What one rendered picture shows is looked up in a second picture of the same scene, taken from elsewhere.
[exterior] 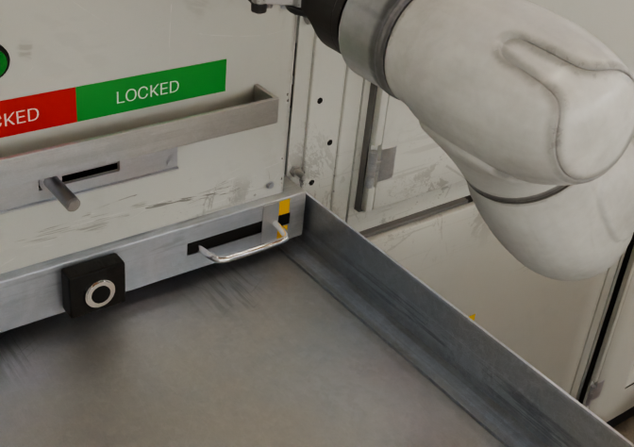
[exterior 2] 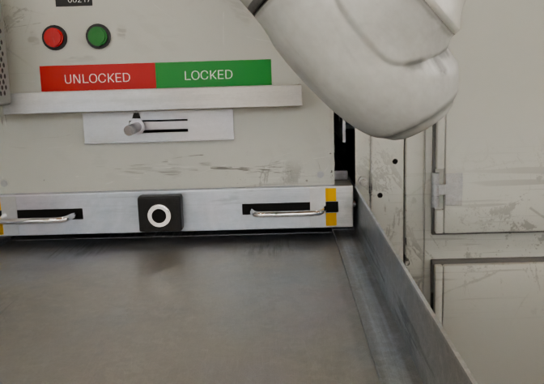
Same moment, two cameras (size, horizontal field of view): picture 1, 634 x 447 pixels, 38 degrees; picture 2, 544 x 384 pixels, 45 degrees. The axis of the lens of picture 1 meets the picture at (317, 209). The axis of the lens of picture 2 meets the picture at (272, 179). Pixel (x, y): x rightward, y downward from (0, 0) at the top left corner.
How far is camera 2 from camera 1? 0.63 m
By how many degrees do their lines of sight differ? 43
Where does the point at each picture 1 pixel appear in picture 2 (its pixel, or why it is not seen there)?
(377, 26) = not seen: outside the picture
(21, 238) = (118, 167)
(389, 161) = (455, 187)
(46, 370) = (107, 256)
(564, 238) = (316, 45)
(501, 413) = (393, 330)
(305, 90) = not seen: hidden behind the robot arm
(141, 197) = (206, 158)
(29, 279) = (118, 197)
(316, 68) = not seen: hidden behind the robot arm
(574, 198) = not seen: outside the picture
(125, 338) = (171, 253)
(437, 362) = (376, 297)
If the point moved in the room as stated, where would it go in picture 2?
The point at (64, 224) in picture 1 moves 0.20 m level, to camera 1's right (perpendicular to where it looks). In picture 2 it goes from (148, 164) to (253, 177)
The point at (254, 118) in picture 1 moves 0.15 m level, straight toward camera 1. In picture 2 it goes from (279, 97) to (204, 104)
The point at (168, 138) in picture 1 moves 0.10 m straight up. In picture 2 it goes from (206, 99) to (202, 22)
